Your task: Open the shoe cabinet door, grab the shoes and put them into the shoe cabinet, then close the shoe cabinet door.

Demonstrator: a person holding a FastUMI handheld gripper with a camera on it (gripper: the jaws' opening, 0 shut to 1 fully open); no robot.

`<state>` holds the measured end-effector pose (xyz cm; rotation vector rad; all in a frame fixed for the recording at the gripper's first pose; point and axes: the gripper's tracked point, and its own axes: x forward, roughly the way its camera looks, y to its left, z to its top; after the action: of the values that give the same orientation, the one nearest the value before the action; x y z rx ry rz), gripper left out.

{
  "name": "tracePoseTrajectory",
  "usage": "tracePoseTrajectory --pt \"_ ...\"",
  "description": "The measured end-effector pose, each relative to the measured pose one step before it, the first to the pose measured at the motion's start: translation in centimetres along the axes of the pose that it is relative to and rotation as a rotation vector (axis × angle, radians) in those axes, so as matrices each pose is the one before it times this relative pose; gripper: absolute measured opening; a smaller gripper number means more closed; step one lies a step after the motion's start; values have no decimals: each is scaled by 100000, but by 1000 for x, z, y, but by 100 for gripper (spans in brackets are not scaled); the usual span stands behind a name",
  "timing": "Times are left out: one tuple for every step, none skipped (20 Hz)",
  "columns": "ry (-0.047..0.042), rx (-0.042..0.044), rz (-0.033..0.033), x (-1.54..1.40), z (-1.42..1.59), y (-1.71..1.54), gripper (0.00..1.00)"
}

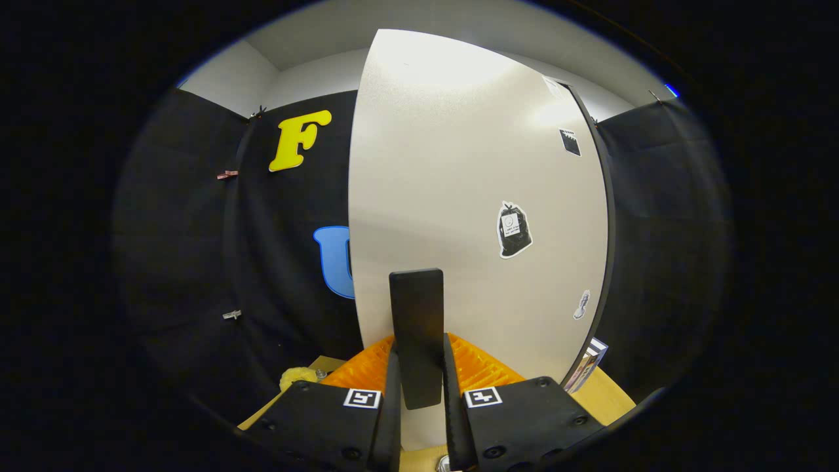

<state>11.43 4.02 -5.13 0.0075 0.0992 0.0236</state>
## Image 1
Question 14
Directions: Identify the black door handle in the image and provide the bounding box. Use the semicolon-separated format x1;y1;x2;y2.
389;267;445;411

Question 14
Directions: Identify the large white purple box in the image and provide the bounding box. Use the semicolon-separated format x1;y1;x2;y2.
564;337;610;393

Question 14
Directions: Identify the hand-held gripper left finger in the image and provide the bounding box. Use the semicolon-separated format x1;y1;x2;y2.
237;334;402;472

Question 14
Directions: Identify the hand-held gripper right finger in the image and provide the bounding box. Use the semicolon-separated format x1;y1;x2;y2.
443;332;605;472

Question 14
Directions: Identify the yellow pineapple plush toy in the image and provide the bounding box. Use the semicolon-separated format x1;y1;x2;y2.
279;366;319;393

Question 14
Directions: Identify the black backdrop cloth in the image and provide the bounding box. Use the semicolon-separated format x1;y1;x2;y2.
113;87;732;420

